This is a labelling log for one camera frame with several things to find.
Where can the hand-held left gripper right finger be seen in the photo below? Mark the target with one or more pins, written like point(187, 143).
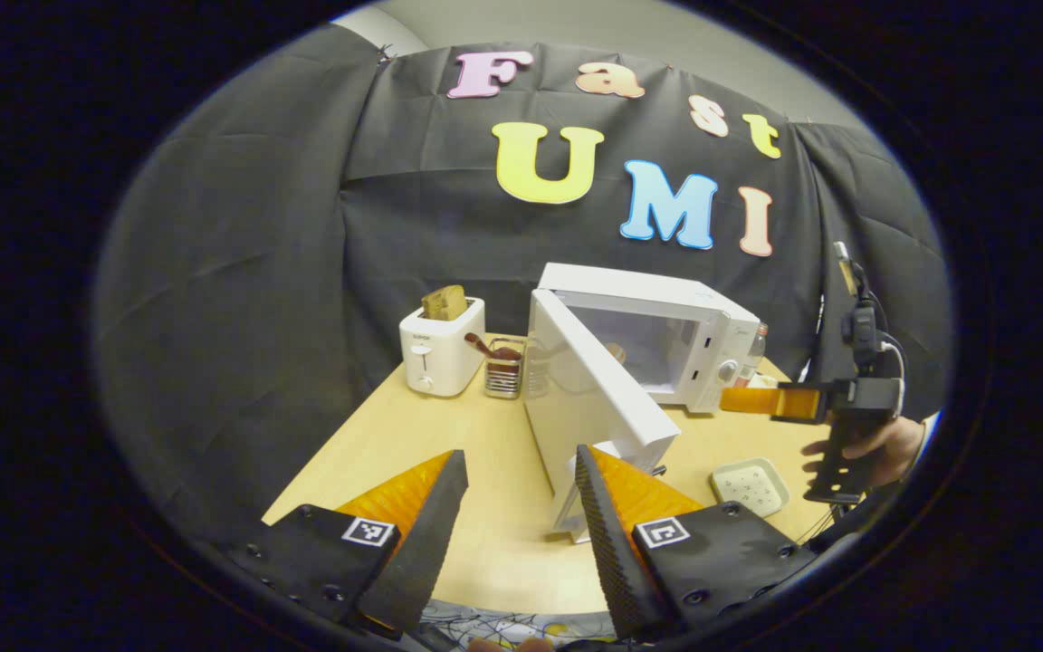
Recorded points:
point(617, 561)

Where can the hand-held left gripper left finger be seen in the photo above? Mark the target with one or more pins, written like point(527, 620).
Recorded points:
point(417, 543)

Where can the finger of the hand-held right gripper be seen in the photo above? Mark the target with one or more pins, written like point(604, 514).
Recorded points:
point(770, 402)

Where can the white microwave oven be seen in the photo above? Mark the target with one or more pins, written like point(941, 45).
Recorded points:
point(594, 407)

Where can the coconut-coated doughnut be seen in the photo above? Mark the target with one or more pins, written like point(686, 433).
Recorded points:
point(615, 352)

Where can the clear bottle with red label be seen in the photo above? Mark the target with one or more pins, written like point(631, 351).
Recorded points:
point(755, 349)

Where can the small cream tray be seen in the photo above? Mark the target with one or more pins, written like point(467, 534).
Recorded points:
point(751, 487)

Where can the white toaster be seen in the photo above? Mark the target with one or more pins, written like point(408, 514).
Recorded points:
point(435, 358)

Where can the brown utensil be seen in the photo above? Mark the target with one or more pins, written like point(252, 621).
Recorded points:
point(485, 344)

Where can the brown toast slice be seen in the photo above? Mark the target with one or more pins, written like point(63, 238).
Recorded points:
point(444, 303)

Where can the black backdrop cloth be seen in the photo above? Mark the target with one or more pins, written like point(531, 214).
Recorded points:
point(259, 272)

